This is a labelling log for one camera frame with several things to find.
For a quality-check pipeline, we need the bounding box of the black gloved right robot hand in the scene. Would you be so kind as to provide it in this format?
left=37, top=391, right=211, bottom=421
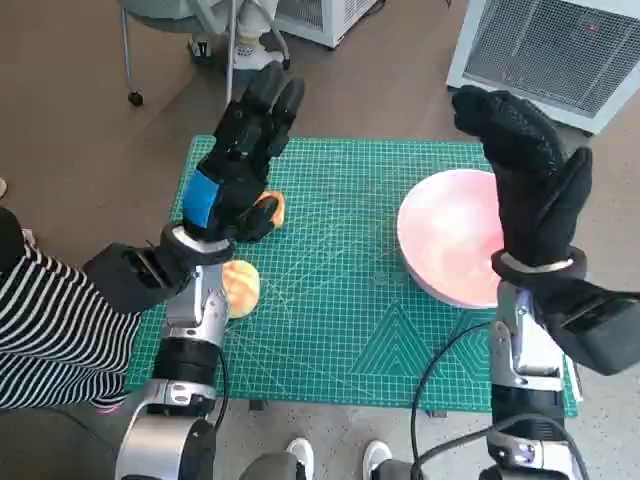
left=452, top=84, right=594, bottom=269

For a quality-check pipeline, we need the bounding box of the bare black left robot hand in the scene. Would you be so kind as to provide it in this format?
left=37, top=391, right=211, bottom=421
left=180, top=63, right=307, bottom=246

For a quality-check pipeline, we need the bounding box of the long toy bread loaf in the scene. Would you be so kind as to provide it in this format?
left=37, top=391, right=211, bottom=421
left=252, top=189, right=289, bottom=229

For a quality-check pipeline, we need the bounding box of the pink bowl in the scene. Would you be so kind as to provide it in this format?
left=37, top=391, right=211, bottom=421
left=397, top=169, right=506, bottom=310

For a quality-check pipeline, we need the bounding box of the round toy bread bun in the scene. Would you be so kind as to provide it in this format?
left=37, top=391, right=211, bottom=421
left=222, top=258, right=262, bottom=320

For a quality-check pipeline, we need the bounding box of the person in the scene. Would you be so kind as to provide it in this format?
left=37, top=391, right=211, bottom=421
left=0, top=207, right=144, bottom=416
left=187, top=0, right=286, bottom=72
left=239, top=437, right=421, bottom=480

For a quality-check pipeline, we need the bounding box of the large white mesh cabinet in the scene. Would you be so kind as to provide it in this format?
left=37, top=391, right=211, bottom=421
left=446, top=0, right=640, bottom=135

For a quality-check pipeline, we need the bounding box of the green cutting mat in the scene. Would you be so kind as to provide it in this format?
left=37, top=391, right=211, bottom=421
left=123, top=135, right=581, bottom=417

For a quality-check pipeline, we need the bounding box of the grey office chair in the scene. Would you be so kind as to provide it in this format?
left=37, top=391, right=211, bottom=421
left=119, top=0, right=291, bottom=109

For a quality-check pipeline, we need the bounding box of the small white mesh cabinet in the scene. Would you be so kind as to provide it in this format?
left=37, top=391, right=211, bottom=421
left=274, top=0, right=386, bottom=50

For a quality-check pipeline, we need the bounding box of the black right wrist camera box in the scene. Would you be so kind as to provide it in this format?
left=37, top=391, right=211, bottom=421
left=537, top=279, right=640, bottom=376

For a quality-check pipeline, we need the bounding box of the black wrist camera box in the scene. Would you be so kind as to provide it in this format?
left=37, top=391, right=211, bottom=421
left=537, top=279, right=640, bottom=376
left=82, top=242, right=194, bottom=314

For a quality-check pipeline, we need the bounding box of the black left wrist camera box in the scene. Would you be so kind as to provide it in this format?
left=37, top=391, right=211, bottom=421
left=82, top=242, right=194, bottom=314

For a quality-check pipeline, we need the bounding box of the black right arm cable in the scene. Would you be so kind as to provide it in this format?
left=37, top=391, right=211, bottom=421
left=409, top=321, right=501, bottom=480

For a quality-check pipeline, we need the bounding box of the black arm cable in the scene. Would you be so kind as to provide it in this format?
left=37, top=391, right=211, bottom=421
left=409, top=321, right=501, bottom=480
left=212, top=344, right=231, bottom=436

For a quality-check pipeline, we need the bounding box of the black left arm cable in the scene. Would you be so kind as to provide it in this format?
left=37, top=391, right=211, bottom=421
left=212, top=344, right=231, bottom=436

